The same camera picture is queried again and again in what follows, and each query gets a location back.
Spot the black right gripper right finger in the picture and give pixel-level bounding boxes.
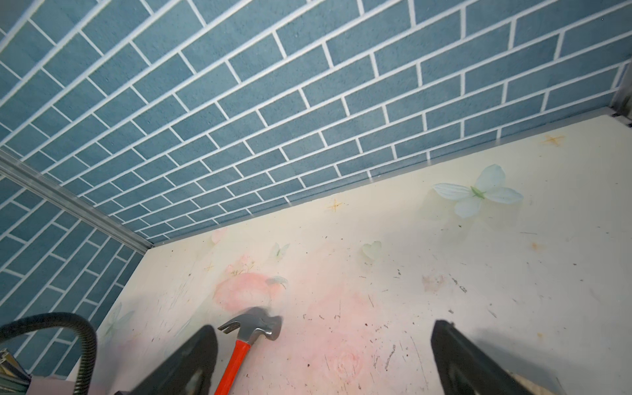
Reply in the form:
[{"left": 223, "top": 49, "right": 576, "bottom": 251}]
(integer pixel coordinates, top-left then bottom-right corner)
[{"left": 431, "top": 320, "right": 529, "bottom": 395}]

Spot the red-handled claw hammer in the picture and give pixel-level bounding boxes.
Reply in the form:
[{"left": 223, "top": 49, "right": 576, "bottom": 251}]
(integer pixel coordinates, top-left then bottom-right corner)
[{"left": 215, "top": 307, "right": 283, "bottom": 395}]

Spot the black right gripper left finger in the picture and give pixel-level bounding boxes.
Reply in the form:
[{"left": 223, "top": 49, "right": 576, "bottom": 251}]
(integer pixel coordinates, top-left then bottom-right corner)
[{"left": 117, "top": 325, "right": 218, "bottom": 395}]

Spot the black corrugated cable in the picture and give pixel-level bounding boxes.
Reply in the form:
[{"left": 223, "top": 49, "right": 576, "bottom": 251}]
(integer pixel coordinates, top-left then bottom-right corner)
[{"left": 0, "top": 312, "right": 98, "bottom": 395}]

